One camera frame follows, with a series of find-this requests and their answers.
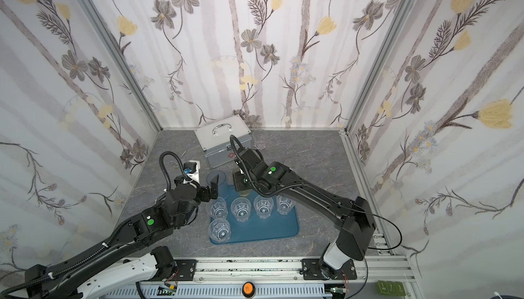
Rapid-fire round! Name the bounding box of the clear glass tumbler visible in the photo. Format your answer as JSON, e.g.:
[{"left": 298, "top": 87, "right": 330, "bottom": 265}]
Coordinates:
[
  {"left": 208, "top": 218, "right": 232, "bottom": 243},
  {"left": 253, "top": 195, "right": 274, "bottom": 219},
  {"left": 231, "top": 197, "right": 251, "bottom": 223},
  {"left": 276, "top": 195, "right": 296, "bottom": 215},
  {"left": 206, "top": 197, "right": 229, "bottom": 220},
  {"left": 253, "top": 132, "right": 267, "bottom": 150}
]

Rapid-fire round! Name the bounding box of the teal plastic tray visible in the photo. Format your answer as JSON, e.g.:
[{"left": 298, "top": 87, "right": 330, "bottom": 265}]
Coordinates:
[{"left": 212, "top": 186, "right": 299, "bottom": 244}]

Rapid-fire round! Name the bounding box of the blue plastic cup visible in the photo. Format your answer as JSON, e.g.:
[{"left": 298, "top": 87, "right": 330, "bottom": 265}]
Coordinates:
[{"left": 206, "top": 170, "right": 228, "bottom": 199}]

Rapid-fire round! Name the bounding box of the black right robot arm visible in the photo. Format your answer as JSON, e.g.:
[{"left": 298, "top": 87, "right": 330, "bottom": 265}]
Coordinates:
[{"left": 229, "top": 135, "right": 393, "bottom": 280}]

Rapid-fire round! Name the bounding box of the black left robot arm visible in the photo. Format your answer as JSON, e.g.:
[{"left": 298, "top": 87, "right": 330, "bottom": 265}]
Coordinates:
[{"left": 1, "top": 151, "right": 219, "bottom": 298}]

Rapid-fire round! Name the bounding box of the silver first aid case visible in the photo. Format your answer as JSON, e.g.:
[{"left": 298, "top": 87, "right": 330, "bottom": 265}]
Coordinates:
[{"left": 195, "top": 115, "right": 252, "bottom": 168}]

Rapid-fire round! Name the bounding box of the orange emergency button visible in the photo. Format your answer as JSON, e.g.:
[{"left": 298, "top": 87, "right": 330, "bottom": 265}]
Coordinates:
[{"left": 242, "top": 282, "right": 256, "bottom": 298}]

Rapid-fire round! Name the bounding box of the green circuit board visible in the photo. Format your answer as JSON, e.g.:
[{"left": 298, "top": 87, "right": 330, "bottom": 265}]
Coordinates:
[{"left": 377, "top": 281, "right": 407, "bottom": 297}]

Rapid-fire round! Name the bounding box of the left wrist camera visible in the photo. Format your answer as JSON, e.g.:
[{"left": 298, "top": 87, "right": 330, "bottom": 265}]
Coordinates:
[{"left": 184, "top": 160, "right": 201, "bottom": 183}]

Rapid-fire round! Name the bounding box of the white perforated cable duct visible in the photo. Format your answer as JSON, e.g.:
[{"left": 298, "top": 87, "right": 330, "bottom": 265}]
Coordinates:
[{"left": 103, "top": 284, "right": 332, "bottom": 298}]

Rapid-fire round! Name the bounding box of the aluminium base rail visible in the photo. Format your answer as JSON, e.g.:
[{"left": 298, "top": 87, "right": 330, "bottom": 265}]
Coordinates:
[{"left": 102, "top": 233, "right": 427, "bottom": 299}]

